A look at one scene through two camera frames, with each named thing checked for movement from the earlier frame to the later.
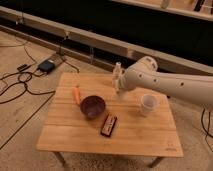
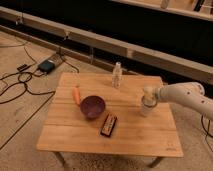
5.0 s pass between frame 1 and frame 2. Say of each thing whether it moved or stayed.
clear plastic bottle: stayed
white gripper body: moved
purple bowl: stayed
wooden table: stayed
